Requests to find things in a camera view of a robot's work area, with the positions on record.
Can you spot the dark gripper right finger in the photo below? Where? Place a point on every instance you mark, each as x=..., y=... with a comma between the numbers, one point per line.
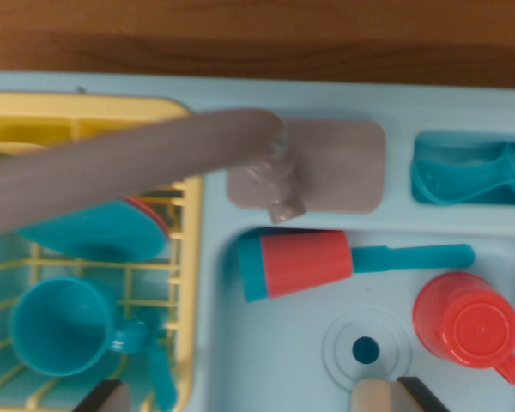
x=414, y=397

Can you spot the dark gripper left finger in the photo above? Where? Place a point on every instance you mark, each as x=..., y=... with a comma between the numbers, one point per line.
x=107, y=399

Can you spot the beige detergent bottle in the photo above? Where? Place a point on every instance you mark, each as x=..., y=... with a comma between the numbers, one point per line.
x=371, y=397

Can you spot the light blue toy sink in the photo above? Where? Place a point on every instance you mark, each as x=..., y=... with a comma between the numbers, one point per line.
x=283, y=343

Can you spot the teal toy utensil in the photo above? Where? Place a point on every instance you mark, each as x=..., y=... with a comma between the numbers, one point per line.
x=161, y=377

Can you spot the teal toy cup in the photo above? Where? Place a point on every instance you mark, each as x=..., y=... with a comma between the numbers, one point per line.
x=60, y=326

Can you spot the red toy cup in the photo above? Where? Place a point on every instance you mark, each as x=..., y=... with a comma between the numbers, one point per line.
x=468, y=322

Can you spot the teal toy plate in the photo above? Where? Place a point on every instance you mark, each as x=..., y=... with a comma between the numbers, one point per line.
x=94, y=234

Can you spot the red and teal cup brush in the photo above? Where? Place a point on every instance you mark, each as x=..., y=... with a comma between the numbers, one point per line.
x=304, y=262

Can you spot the yellow dish rack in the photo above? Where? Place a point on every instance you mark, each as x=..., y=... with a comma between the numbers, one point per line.
x=189, y=240

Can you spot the red toy plate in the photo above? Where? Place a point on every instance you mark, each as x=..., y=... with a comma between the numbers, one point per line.
x=152, y=214

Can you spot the teal white-bristled dish brush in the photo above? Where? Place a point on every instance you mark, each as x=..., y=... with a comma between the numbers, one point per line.
x=455, y=180

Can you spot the grey toy faucet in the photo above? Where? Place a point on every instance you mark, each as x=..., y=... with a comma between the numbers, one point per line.
x=133, y=159

